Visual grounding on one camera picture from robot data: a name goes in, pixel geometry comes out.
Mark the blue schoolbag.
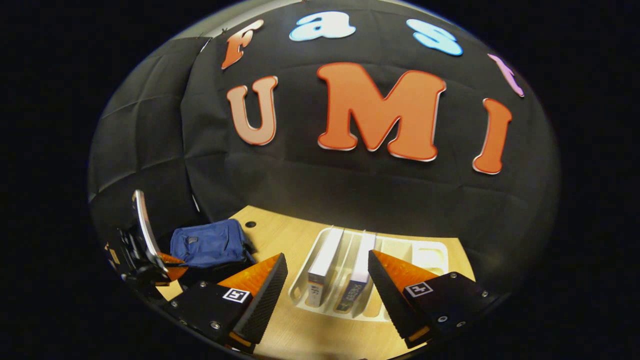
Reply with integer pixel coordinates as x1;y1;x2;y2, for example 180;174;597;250
170;218;258;288

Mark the white-bordered portrait book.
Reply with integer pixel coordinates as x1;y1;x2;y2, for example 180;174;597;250
306;227;346;308

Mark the blue-covered book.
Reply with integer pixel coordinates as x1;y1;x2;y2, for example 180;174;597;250
334;232;377;313

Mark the black backdrop cloth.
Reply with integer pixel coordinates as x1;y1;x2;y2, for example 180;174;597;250
89;0;560;296

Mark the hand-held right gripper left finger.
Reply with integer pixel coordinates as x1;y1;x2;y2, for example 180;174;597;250
167;252;289;353

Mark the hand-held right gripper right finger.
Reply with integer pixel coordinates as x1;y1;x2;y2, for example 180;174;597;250
367;249;501;350

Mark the white bookshelf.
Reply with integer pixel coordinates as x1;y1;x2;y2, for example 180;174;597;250
289;226;450;322

